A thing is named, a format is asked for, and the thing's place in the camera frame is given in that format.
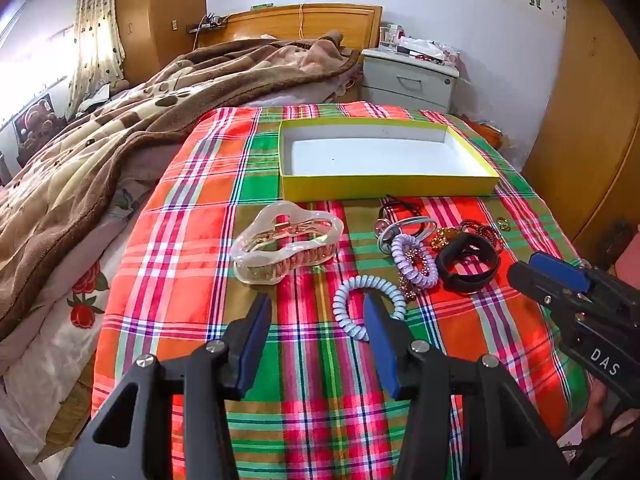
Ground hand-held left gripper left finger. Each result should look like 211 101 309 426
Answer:
57 292 273 480

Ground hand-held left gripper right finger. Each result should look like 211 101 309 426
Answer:
362 292 571 480

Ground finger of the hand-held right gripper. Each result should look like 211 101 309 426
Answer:
507 261 583 307
527 252 597 295

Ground dark red bead bracelet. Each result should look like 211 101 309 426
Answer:
460 219 503 251

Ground light blue spiral hair tie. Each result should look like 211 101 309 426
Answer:
333 276 407 343

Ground clear plastic hair claw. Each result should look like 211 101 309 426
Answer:
231 201 345 287

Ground black wristband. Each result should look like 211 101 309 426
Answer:
436 234 502 293

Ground purple spiral hair tie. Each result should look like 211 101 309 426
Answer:
391 234 439 288

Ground grey hair tie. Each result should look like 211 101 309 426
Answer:
376 216 437 256

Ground black elastic hair tie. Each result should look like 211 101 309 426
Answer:
378 195 423 221

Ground yellow-green shallow cardboard box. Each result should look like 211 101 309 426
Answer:
278 118 501 202

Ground person's right hand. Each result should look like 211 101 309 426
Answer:
582 382 632 438

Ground plaid cloth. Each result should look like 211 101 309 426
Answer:
92 101 591 480

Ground wooden closet door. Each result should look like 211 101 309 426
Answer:
522 0 640 261

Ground orange box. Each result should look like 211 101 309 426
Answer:
472 120 506 151

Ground floral bed sheet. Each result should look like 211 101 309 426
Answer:
0 195 151 463

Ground grey nightstand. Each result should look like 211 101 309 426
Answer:
360 47 460 113

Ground clutter pile on nightstand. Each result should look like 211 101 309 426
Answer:
400 37 458 63

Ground brown patterned blanket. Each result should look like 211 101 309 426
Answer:
0 30 361 341

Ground clear glass cup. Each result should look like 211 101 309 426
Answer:
378 25 403 53

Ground power strip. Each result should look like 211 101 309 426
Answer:
187 12 228 33

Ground wooden headboard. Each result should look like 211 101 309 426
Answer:
220 4 383 53

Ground tall wooden wardrobe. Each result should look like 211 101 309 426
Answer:
114 0 207 86

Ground dotted curtain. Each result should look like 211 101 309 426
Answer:
65 0 126 106

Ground window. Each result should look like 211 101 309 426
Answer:
0 0 81 126

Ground rhinestone bracelet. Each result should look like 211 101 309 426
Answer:
397 245 426 301

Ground gold bead bracelet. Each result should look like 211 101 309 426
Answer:
431 227 463 251

